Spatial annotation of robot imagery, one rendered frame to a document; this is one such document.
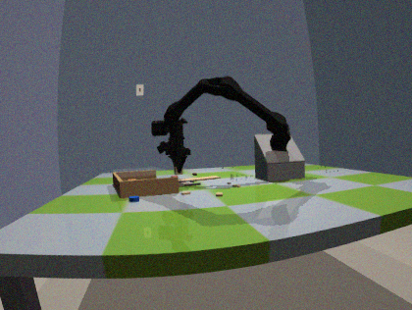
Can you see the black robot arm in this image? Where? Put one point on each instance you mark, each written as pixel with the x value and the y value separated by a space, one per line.
pixel 229 88

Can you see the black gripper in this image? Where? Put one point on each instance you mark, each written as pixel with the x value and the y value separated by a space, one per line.
pixel 178 153

